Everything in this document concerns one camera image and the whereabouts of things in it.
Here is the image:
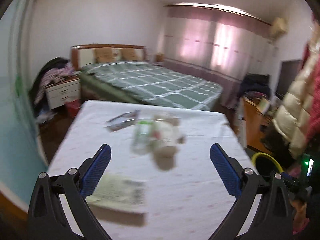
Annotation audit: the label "wall air conditioner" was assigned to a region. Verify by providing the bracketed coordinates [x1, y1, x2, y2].
[269, 17, 287, 40]

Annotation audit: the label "pile of clothes on nightstand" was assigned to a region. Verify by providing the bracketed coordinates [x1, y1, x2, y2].
[29, 57, 79, 117]

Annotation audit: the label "white nightstand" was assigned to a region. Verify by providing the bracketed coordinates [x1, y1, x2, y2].
[46, 77, 81, 109]

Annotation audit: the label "teal sliding wardrobe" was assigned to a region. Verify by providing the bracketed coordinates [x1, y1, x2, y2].
[1, 0, 47, 209]

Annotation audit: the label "black television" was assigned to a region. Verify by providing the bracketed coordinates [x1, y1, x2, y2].
[275, 60, 302, 100]

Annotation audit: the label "dark clothes on desk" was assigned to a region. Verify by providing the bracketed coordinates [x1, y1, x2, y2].
[236, 74, 271, 99]

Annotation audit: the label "green plaid quilt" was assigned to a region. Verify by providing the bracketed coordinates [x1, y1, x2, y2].
[81, 61, 223, 111]

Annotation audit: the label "white paper cup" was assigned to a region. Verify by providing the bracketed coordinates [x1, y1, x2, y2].
[151, 119, 177, 158]

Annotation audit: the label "wooden bed with headboard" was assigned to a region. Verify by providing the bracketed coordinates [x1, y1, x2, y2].
[71, 44, 223, 111]

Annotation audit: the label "pink sleeved forearm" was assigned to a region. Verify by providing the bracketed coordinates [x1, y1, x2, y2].
[293, 218, 310, 235]

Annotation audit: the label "white floral tablecloth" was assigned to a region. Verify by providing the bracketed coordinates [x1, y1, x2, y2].
[48, 100, 252, 239]

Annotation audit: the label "clear plastic cup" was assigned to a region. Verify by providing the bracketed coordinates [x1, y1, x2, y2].
[131, 120, 151, 155]

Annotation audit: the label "pink curtain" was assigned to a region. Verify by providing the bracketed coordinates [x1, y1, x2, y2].
[162, 6, 272, 108]

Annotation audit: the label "black bin with yellow rim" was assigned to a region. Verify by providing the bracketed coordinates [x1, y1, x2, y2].
[251, 152, 284, 176]

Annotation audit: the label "red bin by nightstand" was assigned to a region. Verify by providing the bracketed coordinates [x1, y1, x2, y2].
[65, 99, 81, 118]

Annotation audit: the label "orange wooden desk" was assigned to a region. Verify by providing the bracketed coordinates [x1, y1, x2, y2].
[241, 98, 273, 155]

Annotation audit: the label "person right hand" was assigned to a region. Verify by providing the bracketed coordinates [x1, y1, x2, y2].
[290, 200, 307, 223]

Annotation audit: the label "cream puffer jacket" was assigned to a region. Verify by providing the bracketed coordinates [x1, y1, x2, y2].
[272, 45, 319, 159]

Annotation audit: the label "right brown pillow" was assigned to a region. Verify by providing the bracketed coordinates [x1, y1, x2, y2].
[121, 48, 140, 61]

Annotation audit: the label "crumpled white tissue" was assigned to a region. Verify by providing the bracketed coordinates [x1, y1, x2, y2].
[151, 113, 185, 145]

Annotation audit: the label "pale leaflet paper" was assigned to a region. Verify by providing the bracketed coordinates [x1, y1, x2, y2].
[86, 173, 148, 214]

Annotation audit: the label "red quilted jacket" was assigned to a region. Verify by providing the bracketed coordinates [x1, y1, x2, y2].
[302, 45, 319, 142]

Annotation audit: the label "left brown pillow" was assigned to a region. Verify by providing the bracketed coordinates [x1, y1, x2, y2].
[94, 47, 114, 63]

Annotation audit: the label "brown pillow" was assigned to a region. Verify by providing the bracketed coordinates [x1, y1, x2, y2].
[121, 48, 140, 61]
[94, 47, 114, 63]

